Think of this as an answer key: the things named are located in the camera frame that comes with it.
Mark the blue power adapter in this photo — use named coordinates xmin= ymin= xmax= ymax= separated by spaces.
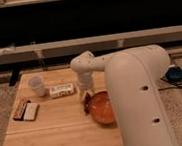
xmin=165 ymin=66 xmax=182 ymax=83

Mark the orange black snack packet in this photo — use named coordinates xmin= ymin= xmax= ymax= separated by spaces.
xmin=13 ymin=99 xmax=30 ymax=121

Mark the orange bowl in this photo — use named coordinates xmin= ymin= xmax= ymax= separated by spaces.
xmin=89 ymin=91 xmax=116 ymax=124

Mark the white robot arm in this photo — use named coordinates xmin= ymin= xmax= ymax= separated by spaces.
xmin=70 ymin=45 xmax=179 ymax=146

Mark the white carton box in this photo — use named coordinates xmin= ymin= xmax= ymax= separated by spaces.
xmin=49 ymin=83 xmax=76 ymax=99

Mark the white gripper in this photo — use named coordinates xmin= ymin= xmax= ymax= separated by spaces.
xmin=77 ymin=72 xmax=94 ymax=103

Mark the dark red pepper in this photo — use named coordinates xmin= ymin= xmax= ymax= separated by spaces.
xmin=83 ymin=92 xmax=91 ymax=114

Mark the translucent plastic cup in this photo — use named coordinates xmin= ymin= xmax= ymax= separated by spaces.
xmin=27 ymin=75 xmax=46 ymax=96

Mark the wooden table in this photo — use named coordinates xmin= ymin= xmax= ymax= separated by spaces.
xmin=3 ymin=74 xmax=123 ymax=146

